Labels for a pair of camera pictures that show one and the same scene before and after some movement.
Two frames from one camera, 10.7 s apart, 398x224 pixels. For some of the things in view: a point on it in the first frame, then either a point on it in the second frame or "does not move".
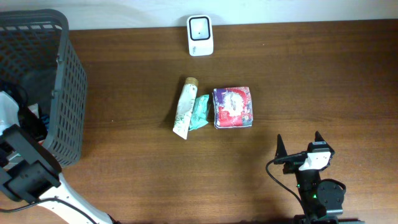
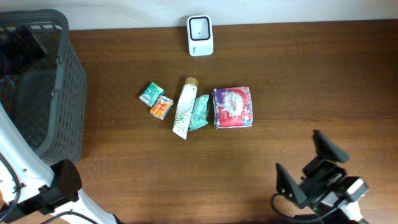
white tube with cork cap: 188,97 does not move
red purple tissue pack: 233,107 does not move
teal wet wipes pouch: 199,114 does not move
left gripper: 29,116 → 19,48
